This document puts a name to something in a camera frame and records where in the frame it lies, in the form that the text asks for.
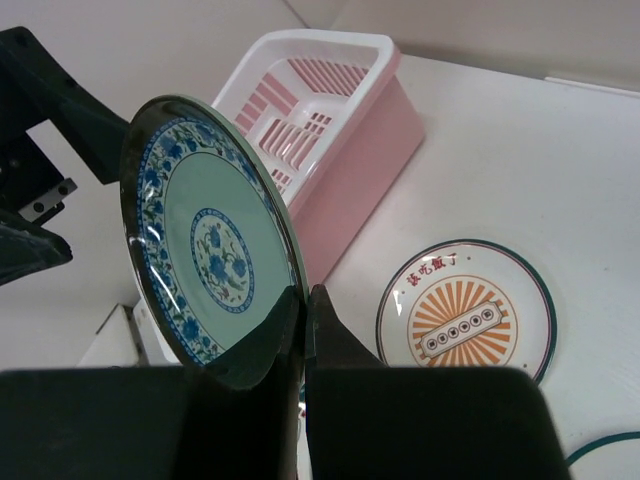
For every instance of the blue floral green plate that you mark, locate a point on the blue floral green plate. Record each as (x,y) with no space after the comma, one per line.
(209,236)

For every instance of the white pink dish rack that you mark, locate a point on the white pink dish rack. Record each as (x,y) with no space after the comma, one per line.
(333,126)

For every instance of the orange sunburst plate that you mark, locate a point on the orange sunburst plate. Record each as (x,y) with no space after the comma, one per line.
(466,303)

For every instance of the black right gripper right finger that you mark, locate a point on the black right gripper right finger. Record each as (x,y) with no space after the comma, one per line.
(365,420)

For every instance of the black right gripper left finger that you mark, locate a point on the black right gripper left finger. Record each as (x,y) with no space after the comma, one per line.
(235,418)

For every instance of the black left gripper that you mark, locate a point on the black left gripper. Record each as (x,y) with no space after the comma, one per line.
(35,88)

